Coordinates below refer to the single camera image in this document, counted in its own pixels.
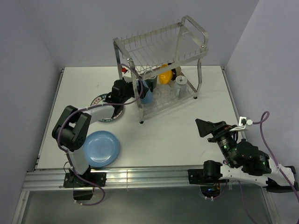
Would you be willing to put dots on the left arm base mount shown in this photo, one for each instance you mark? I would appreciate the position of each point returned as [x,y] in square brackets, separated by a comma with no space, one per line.
[84,186]

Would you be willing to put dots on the brown and black bowl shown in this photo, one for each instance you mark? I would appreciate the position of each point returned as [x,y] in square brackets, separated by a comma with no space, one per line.
[176,72]

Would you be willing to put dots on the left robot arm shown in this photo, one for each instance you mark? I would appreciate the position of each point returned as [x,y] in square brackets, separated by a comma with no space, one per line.
[71,129]

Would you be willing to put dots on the clear drinking glass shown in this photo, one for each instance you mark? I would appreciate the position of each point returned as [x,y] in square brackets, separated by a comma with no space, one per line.
[164,93]

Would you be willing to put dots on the blue plastic cup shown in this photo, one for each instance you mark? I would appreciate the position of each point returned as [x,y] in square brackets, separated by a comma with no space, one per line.
[146,96]

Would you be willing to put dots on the orange bowl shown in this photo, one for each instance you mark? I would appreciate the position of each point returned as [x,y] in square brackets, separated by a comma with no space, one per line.
[165,77]

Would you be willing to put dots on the grey ceramic cup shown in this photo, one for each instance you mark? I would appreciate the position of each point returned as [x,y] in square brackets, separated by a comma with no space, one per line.
[180,87]

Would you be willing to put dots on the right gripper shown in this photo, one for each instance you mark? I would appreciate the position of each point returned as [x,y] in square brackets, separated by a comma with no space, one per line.
[204,127]

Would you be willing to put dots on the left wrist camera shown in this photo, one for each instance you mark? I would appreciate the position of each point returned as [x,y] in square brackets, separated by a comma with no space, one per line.
[126,74]

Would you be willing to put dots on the dark green mug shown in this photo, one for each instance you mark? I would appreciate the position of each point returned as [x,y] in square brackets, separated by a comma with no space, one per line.
[151,83]

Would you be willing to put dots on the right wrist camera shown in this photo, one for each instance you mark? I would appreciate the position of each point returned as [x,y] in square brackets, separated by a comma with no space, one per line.
[244,124]

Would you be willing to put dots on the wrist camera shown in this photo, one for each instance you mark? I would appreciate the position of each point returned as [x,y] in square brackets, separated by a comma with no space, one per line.
[126,74]
[244,124]

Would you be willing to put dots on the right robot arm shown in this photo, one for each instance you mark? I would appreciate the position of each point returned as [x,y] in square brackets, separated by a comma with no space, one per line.
[242,160]

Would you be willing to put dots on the blue plate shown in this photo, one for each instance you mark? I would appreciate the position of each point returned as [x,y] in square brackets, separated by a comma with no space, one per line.
[101,148]

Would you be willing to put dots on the steel two-tier dish rack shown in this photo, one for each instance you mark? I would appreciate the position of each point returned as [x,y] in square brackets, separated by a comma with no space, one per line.
[154,52]

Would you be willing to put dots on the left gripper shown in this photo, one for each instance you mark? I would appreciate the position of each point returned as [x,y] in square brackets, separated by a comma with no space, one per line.
[145,90]

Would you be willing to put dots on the white plate green rim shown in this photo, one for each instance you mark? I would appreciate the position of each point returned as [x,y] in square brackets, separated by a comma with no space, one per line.
[104,114]

